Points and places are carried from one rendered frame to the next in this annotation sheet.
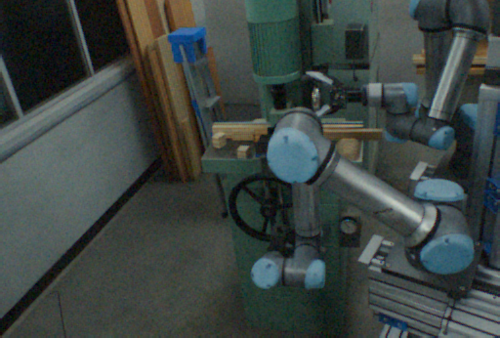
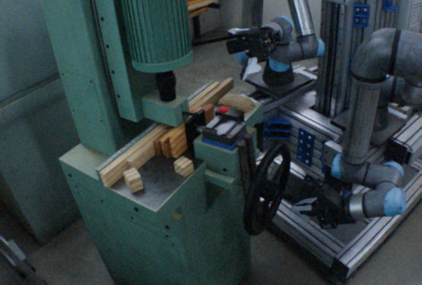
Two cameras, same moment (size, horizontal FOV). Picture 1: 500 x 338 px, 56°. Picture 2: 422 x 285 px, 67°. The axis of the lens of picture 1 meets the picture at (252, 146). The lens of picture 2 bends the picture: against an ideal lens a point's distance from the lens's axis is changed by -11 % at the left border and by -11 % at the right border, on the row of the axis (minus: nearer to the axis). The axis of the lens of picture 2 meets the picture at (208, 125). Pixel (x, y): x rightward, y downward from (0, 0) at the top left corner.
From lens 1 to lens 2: 143 cm
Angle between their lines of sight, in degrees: 60
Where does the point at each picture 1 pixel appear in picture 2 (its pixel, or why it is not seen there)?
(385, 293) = not seen: hidden behind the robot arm
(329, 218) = not seen: hidden behind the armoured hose
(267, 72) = (178, 52)
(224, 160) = (178, 191)
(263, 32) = (173, 0)
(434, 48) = not seen: outside the picture
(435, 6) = not seen: outside the picture
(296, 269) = (398, 178)
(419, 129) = (307, 47)
